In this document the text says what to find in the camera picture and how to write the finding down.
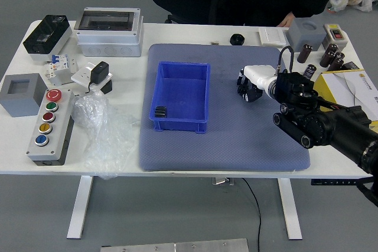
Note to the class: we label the white circuit breaker blue levers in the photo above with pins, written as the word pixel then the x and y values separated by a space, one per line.
pixel 60 61

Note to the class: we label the white wall switch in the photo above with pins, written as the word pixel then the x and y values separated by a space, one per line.
pixel 271 36

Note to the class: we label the black-lidded white enclosure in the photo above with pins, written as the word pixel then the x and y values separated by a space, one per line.
pixel 44 36

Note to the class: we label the person's left hand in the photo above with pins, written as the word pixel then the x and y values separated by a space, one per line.
pixel 287 21

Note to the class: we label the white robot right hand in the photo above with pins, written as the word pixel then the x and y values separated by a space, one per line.
pixel 260 73

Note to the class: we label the brown cylindrical capacitor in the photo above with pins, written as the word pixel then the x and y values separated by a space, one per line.
pixel 304 53
pixel 325 59
pixel 335 64
pixel 340 56
pixel 332 48

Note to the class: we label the metal bracket under table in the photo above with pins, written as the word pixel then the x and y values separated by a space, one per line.
pixel 223 181

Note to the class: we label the black power adapter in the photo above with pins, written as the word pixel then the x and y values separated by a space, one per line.
pixel 99 71

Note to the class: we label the grey metal plate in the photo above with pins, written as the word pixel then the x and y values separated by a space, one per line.
pixel 177 246

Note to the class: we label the small flat black part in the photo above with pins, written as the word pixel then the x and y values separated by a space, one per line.
pixel 352 65

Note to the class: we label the black cylindrical capacitor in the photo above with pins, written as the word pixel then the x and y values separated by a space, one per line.
pixel 309 71

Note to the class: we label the blue plastic box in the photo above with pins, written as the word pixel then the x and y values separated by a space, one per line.
pixel 183 92

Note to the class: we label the white table leg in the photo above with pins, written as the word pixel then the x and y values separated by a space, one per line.
pixel 79 204
pixel 291 207

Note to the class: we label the grey box round hole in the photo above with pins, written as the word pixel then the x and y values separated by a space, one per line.
pixel 305 38

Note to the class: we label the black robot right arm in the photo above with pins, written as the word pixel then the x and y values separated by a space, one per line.
pixel 339 125

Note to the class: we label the grey-blue padded mat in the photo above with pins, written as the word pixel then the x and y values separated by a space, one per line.
pixel 236 145

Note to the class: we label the clear plastic bag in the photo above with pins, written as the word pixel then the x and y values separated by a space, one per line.
pixel 100 134

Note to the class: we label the black round nut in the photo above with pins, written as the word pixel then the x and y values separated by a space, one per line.
pixel 237 39

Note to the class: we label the grey switch box red button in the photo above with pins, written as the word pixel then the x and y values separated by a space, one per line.
pixel 335 35

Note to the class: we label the five-button control station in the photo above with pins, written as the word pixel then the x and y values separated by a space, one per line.
pixel 48 134

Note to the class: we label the white circuit breaker orange marks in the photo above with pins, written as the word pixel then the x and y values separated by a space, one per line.
pixel 52 73

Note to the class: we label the black table control panel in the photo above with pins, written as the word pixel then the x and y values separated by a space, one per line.
pixel 333 182

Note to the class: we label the grey distribution box clear lid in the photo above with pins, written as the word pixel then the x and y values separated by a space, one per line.
pixel 109 39

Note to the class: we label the small black gear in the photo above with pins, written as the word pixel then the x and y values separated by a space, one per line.
pixel 241 89

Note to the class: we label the big black gear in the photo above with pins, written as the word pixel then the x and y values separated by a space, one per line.
pixel 161 112

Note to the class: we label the grey box square hole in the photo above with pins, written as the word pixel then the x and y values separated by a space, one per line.
pixel 20 95

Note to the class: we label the yellow white cardboard box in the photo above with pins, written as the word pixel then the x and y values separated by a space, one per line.
pixel 345 83

